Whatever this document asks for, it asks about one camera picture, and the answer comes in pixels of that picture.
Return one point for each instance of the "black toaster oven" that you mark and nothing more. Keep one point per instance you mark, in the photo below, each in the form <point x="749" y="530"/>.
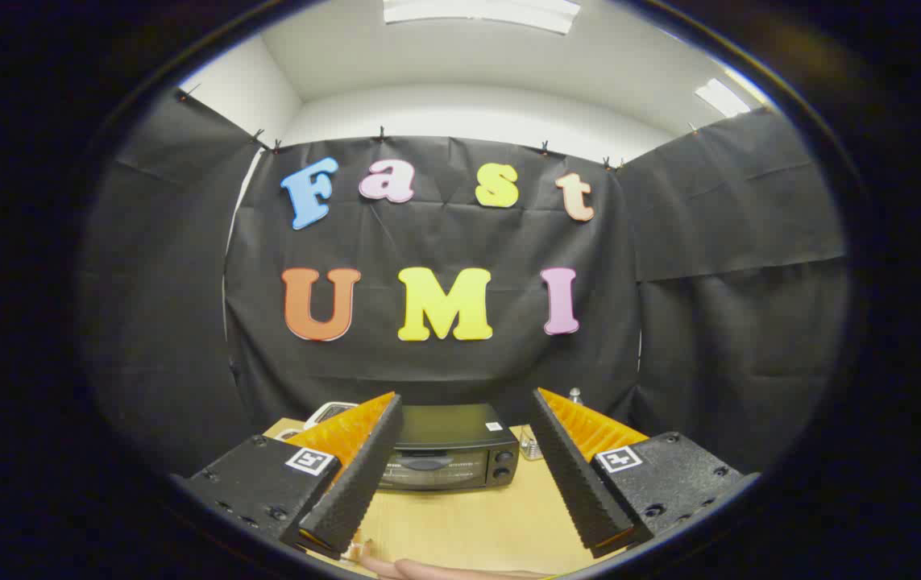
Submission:
<point x="448" y="427"/>

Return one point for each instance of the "ceiling light panel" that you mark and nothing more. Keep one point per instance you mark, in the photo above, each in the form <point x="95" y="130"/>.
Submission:
<point x="480" y="12"/>
<point x="720" y="97"/>

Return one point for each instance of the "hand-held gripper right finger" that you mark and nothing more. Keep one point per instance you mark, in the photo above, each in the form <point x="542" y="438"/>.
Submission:
<point x="573" y="475"/>

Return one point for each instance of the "white pop-up toaster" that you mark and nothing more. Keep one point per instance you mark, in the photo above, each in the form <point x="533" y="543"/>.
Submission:
<point x="327" y="412"/>

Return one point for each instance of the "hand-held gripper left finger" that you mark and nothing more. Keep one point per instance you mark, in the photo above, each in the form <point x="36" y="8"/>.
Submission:
<point x="363" y="475"/>

